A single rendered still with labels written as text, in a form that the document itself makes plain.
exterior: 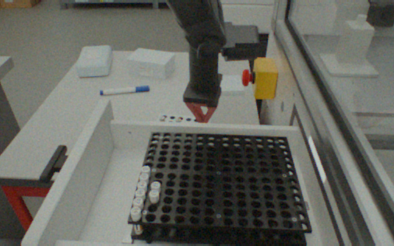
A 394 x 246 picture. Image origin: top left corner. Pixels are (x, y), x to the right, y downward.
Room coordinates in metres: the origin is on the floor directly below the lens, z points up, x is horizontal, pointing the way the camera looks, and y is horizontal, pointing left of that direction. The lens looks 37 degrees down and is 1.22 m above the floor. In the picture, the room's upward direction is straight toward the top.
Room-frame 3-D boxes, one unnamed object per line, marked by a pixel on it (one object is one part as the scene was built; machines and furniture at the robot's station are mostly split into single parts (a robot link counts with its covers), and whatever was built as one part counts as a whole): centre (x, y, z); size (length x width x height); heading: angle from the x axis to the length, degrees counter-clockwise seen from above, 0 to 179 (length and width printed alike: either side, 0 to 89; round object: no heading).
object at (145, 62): (0.89, 0.13, 0.79); 0.13 x 0.09 x 0.05; 72
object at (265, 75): (0.64, -0.16, 0.88); 0.07 x 0.05 x 0.07; 177
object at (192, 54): (0.55, -0.02, 0.98); 0.07 x 0.06 x 0.07; 96
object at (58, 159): (0.33, 0.19, 0.91); 0.07 x 0.04 x 0.01; 177
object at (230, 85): (0.79, -0.07, 0.77); 0.13 x 0.09 x 0.02; 92
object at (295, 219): (0.31, -0.03, 0.87); 0.22 x 0.18 x 0.06; 87
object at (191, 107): (0.56, -0.02, 0.85); 0.07 x 0.07 x 0.09; 78
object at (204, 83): (0.55, -0.02, 0.92); 0.10 x 0.07 x 0.07; 168
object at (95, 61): (0.92, 0.32, 0.78); 0.15 x 0.10 x 0.04; 7
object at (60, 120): (0.73, 0.12, 0.38); 0.62 x 0.58 x 0.76; 177
